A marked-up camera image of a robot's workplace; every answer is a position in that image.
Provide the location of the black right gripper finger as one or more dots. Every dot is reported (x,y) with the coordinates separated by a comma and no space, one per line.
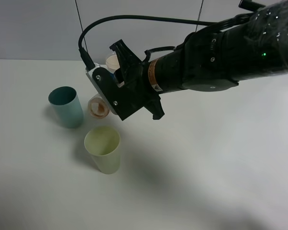
(155,108)

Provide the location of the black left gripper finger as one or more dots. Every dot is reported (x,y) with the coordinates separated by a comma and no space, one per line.
(128,61)

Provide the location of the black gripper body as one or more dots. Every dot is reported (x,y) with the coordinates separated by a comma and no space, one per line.
(138,89)

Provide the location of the clear plastic drink bottle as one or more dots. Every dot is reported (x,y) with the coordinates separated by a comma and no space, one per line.
(97,107)

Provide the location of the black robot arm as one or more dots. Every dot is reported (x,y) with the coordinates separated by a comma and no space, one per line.
(215,58)

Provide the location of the blue sleeved paper cup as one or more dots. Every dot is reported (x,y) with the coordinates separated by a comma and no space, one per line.
(113,67)

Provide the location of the pale green plastic cup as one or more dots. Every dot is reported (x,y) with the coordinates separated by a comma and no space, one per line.
(102,144)

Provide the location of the teal plastic cup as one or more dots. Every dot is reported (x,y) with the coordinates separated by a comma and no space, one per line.
(65,102)

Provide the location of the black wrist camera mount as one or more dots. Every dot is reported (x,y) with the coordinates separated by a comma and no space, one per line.
(110,93)

